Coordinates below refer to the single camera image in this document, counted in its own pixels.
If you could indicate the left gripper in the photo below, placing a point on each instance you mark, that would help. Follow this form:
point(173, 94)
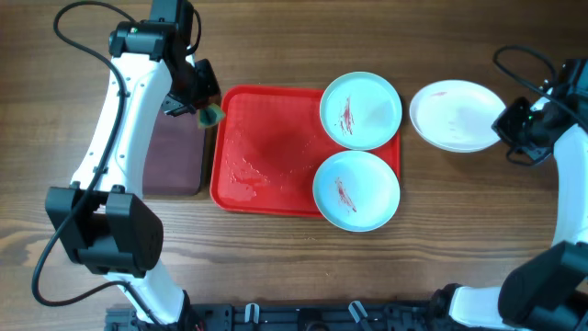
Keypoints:
point(173, 103)

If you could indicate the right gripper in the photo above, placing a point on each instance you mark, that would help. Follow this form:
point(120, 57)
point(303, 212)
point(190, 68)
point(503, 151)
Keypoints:
point(507, 124)

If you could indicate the green yellow sponge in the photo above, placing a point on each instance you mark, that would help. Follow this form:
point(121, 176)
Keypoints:
point(210, 116)

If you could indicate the white round plate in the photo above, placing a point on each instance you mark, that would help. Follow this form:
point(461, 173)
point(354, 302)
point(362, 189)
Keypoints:
point(456, 115)

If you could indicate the light blue plate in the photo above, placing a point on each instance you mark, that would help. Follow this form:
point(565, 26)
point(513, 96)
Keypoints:
point(356, 191)
point(360, 111)

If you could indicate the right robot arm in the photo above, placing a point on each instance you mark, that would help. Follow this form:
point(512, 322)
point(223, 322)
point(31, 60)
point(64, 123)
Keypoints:
point(544, 293)

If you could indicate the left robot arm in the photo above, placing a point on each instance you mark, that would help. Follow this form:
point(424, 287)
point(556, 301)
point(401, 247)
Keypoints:
point(100, 218)

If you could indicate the black rectangular tray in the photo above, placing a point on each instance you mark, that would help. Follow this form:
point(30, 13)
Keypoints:
point(174, 165)

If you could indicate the red plastic tray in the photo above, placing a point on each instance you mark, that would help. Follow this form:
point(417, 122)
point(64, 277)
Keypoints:
point(268, 148)

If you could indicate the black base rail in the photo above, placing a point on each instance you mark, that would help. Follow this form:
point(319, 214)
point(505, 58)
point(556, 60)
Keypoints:
point(391, 316)

